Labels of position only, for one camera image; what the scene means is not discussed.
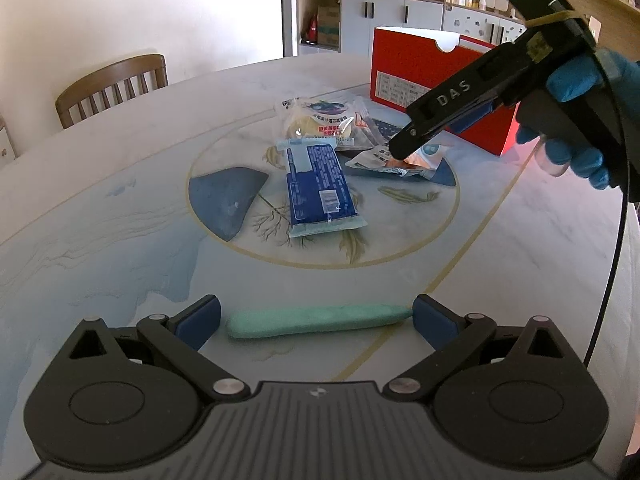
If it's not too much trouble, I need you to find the white meat snack packet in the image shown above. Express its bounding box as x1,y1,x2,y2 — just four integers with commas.
345,137,451,181

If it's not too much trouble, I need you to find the brown wooden chair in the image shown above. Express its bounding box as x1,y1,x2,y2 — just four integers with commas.
55,54,169,131

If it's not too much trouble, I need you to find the red cardboard box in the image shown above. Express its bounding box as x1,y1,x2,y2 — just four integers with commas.
369,26,531,157

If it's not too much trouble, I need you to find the white drawer cabinet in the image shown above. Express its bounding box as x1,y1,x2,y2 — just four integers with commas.
0,115,17,163

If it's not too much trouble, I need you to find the dark door frame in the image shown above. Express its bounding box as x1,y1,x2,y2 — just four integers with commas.
280,0,301,58

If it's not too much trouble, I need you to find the blueberry bread packet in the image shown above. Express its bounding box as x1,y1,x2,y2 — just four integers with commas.
275,96,371,148

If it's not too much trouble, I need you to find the patterned marble desktop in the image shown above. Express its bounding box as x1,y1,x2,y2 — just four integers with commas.
0,52,640,480

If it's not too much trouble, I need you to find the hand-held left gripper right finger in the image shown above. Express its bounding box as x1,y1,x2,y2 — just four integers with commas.
384,294,569,404

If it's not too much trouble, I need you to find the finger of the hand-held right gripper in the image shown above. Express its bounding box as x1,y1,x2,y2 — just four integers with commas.
388,94,502,159

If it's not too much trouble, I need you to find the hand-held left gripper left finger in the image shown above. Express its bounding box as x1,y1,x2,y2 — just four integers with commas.
67,294,252,404

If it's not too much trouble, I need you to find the white sideboard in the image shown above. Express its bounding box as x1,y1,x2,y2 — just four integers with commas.
340,0,531,56

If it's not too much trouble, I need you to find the mint green long pouch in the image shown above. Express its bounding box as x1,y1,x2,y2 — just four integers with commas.
226,302,415,342

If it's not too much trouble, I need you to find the clear small snack packet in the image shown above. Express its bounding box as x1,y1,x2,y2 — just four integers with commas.
335,110,406,153

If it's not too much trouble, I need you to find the blue snack packet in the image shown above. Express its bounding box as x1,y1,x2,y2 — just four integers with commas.
276,138,368,239

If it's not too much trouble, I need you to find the brown cardboard box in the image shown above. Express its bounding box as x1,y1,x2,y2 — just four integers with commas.
317,5,342,51

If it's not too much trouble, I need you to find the person's right hand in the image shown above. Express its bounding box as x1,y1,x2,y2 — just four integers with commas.
515,52,640,192

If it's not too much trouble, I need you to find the black cable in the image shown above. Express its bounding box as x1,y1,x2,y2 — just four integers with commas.
582,50,629,367

